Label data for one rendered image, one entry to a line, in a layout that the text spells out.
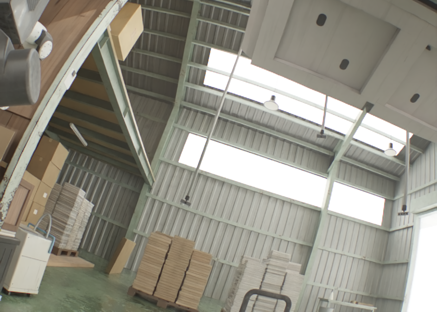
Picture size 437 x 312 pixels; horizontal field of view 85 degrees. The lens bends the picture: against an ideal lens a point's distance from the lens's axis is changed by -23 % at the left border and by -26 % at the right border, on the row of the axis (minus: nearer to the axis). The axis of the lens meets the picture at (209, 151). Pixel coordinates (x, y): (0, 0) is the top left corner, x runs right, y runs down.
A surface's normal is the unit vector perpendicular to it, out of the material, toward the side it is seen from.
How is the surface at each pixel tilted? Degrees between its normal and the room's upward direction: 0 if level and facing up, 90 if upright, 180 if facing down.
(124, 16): 90
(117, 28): 90
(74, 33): 90
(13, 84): 125
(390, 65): 166
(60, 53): 90
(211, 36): 159
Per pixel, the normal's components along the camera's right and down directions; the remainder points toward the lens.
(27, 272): 0.92, 0.18
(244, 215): 0.07, -0.36
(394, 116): -0.28, 0.77
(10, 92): 0.28, 0.68
